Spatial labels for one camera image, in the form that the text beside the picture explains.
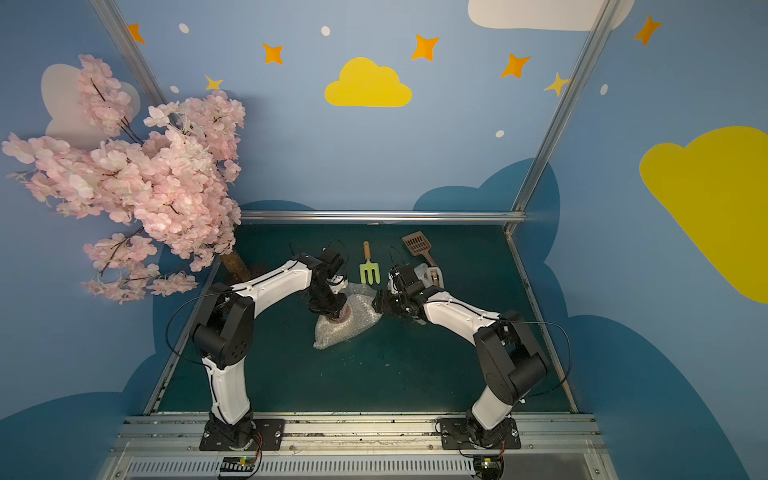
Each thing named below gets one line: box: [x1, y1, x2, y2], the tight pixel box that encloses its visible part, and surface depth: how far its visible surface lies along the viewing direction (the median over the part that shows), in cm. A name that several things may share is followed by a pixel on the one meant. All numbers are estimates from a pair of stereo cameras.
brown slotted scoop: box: [402, 231, 437, 267], surface depth 120 cm
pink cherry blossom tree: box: [2, 55, 246, 304], surface depth 65 cm
